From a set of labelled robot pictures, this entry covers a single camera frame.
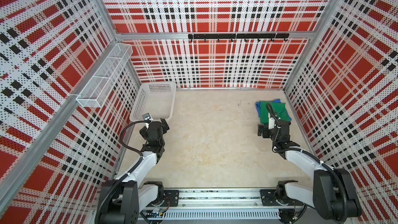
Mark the green tank top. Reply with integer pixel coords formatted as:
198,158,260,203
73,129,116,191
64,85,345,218
258,101,290,125

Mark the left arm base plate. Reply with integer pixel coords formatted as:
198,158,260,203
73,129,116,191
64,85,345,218
146,189,180,207

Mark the blue tank top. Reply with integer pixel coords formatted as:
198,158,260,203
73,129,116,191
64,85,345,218
255,99,292,122

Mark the black wall hook rail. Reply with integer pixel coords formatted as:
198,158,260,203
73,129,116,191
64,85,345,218
188,33,290,41

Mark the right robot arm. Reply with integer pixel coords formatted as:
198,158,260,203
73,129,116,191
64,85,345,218
258,118,362,224

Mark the white plastic laundry basket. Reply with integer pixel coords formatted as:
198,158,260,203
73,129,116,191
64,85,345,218
130,82,176,121

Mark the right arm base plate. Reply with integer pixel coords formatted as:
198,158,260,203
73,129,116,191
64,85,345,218
260,189,304,207

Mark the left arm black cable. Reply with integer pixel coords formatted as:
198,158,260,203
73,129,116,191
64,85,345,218
94,120,156,224

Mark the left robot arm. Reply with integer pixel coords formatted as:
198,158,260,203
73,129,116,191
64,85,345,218
94,117,170,224

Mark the aluminium front rail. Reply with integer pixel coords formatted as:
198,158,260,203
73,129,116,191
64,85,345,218
91,187,349,209

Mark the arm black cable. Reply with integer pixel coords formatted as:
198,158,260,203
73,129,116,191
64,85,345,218
94,120,156,224
265,102,349,224

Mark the white wire wall shelf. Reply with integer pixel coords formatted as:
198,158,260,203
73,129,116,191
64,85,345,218
77,43,133,108

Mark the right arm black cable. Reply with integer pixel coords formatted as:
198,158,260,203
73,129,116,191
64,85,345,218
265,102,349,224

